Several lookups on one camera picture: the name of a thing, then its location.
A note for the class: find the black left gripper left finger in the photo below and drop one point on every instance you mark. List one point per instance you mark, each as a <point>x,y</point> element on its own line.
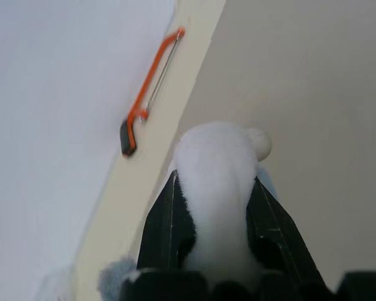
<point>163,225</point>

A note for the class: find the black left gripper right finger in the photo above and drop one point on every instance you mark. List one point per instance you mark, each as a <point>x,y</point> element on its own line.
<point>275,232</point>

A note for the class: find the white fluffy plush object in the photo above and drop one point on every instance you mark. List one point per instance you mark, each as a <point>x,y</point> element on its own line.
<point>216,182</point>

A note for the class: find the grey fluffy cloth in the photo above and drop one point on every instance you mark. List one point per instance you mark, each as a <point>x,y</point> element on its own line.
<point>116,276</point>

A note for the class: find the white round ball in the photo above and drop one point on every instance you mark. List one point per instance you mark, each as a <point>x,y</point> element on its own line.
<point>263,144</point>

